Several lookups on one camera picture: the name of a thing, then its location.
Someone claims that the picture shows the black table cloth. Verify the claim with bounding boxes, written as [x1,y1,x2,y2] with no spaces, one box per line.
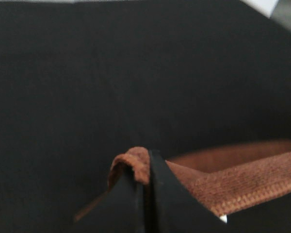
[0,0,291,233]

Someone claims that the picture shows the brown microfiber towel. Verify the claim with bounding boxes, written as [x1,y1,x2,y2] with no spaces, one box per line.
[74,140,291,222]

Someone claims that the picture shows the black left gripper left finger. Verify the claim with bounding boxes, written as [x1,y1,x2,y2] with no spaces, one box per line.
[72,167,146,233]

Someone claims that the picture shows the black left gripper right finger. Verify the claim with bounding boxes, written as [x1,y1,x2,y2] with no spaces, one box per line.
[149,150,227,233]

